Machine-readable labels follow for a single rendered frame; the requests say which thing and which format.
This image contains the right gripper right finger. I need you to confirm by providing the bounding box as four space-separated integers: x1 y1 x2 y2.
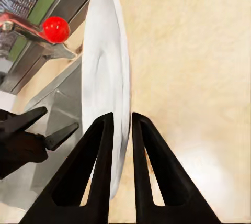
131 112 222 224

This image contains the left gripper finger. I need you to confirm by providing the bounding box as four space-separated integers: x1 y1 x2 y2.
21 122 79 151
0 107 48 154

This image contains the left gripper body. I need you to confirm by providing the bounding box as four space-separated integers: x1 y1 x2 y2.
0 135 48 180

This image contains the saucer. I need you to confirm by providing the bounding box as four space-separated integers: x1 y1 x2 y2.
82 0 132 201

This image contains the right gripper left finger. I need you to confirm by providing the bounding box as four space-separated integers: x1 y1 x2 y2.
18 112 114 224

